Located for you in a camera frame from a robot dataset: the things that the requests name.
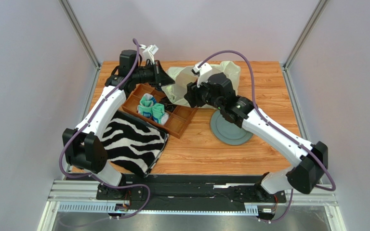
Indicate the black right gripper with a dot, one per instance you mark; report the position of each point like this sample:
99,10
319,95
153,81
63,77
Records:
191,95

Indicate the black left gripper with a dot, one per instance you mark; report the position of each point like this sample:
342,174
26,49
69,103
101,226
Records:
160,78

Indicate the pale green plastic bag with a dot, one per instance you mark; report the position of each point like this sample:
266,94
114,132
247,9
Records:
183,76

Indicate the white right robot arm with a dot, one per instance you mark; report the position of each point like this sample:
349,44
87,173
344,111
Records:
308,161

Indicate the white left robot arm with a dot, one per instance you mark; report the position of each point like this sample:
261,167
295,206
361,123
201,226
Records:
82,145

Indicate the black rolled sock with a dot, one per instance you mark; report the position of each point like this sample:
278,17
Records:
168,105

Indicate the wooden compartment tray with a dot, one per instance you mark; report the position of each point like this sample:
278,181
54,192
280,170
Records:
179,117

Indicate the teal white sock pair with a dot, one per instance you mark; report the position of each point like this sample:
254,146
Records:
150,108

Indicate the grey blue plate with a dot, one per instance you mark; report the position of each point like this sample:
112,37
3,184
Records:
227,132

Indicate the zebra striped cloth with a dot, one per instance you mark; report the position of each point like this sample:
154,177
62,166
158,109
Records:
133,143

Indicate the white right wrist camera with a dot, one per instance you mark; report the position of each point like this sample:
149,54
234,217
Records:
203,70

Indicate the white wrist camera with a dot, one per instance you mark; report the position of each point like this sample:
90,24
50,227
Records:
149,53
203,70

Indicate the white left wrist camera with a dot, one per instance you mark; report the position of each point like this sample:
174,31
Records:
149,53

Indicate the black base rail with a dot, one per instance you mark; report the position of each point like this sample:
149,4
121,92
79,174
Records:
194,193

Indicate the aluminium frame rail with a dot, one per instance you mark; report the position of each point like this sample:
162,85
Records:
72,205

